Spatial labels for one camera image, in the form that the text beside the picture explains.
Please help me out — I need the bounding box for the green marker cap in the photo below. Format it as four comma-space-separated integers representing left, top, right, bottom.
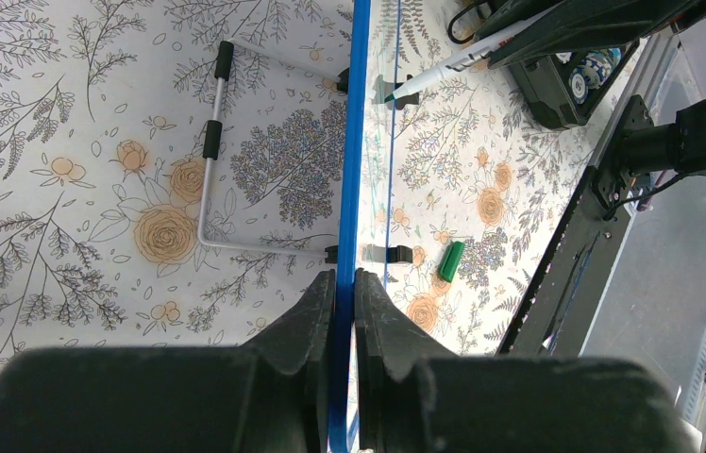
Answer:
437, 241, 465, 283

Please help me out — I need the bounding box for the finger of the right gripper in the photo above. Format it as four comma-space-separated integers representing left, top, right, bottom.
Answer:
475, 0, 706, 68

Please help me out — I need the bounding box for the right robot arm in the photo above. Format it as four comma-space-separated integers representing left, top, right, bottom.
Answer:
475, 1, 706, 182

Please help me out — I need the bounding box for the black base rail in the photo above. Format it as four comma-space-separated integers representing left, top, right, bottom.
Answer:
497, 165, 630, 357

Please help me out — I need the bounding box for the blue framed whiteboard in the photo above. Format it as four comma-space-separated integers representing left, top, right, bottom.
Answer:
197, 0, 422, 453

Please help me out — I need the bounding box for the white marker pen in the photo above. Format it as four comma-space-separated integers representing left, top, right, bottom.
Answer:
384, 10, 547, 103

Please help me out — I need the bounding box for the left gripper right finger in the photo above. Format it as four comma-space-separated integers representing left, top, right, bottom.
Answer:
354, 270, 694, 452

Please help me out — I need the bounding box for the black open case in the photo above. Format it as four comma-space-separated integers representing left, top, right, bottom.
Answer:
446, 0, 642, 131

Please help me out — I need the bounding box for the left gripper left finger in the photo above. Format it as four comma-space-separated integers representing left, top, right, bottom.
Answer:
0, 271, 336, 452

